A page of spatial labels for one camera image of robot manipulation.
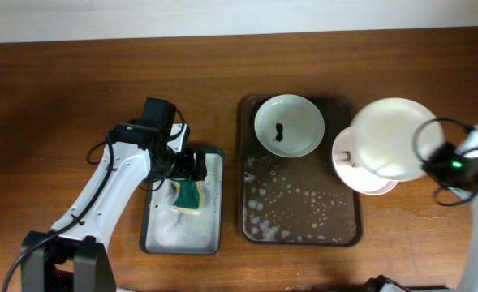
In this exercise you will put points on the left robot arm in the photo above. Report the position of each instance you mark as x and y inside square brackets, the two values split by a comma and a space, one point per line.
[72, 256]

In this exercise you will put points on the brown plastic tray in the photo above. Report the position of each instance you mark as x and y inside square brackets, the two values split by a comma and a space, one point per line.
[296, 201]

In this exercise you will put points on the green and yellow sponge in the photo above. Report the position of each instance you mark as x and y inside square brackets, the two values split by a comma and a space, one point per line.
[190, 197]

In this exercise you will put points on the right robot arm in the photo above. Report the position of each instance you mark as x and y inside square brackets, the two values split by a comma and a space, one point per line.
[456, 197]

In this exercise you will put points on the dark green soapy tray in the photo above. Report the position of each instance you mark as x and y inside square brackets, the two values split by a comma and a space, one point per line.
[167, 230]

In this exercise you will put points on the cream white plate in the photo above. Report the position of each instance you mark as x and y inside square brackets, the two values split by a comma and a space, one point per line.
[388, 139]

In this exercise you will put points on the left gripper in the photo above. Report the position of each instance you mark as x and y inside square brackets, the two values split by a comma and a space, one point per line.
[187, 172]

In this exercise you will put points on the pink plate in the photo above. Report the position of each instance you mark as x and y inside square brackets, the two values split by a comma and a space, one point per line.
[351, 172]

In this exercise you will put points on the pale green plate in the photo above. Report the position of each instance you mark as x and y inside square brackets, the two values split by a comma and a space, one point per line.
[289, 126]

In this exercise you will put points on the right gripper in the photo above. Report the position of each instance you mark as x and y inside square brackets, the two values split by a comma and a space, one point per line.
[437, 151]

